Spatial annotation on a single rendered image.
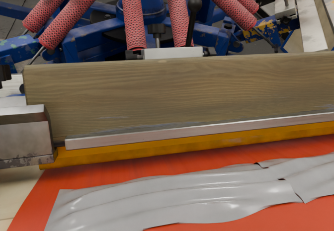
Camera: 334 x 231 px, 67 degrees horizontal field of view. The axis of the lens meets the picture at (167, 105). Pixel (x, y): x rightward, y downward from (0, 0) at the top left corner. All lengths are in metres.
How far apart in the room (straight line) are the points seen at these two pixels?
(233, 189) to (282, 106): 0.13
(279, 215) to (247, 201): 0.02
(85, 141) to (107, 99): 0.04
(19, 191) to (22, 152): 0.04
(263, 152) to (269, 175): 0.07
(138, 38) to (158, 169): 0.44
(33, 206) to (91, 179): 0.05
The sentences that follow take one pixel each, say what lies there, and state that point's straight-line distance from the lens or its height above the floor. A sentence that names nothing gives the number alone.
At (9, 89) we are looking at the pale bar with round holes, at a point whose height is 1.15.
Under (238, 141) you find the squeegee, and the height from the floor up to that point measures 1.22.
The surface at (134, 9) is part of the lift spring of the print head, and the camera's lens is 0.69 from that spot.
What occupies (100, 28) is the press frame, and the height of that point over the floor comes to 1.02.
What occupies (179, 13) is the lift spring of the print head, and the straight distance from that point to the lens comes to 0.71.
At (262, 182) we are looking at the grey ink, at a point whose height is 1.26.
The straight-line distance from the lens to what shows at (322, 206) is 0.22.
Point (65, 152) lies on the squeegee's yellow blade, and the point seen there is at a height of 1.23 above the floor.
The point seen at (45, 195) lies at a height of 1.23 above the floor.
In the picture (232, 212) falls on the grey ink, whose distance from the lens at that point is 0.19.
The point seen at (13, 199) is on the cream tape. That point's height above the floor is 1.23.
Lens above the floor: 1.44
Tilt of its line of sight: 43 degrees down
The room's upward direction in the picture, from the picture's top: 6 degrees clockwise
